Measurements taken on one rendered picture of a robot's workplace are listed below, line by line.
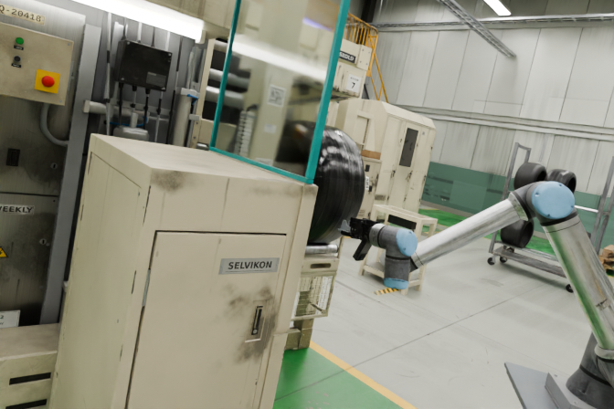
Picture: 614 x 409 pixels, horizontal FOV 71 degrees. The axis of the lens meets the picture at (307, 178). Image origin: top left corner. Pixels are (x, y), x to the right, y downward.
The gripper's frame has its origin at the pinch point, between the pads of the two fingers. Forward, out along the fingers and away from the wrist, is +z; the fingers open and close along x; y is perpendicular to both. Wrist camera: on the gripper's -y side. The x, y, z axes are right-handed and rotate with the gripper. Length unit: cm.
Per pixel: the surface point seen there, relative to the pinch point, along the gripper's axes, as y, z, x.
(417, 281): -73, 146, -256
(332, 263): -15.9, 9.3, -6.0
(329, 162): 28.1, -2.1, 12.6
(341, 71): 77, 34, -19
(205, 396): -30, -49, 80
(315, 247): -9.2, 10.9, 3.3
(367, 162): 57, 342, -362
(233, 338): -17, -50, 76
